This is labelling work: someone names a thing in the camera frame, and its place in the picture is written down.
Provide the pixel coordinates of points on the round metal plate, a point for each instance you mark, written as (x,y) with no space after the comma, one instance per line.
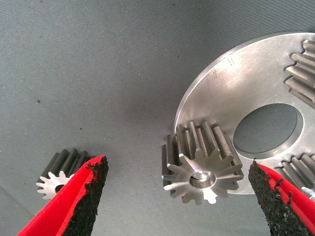
(233,86)

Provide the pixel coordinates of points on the dark grey table cloth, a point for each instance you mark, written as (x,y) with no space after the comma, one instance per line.
(86,73)

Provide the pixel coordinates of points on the small steel gear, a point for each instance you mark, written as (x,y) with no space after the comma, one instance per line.
(302,73)
(300,172)
(64,162)

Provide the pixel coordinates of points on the large steel gear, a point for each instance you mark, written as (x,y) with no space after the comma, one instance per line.
(187,152)

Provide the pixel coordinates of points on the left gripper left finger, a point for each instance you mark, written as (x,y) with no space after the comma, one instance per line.
(71,204)

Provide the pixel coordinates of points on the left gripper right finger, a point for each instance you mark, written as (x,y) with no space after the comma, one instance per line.
(283,209)

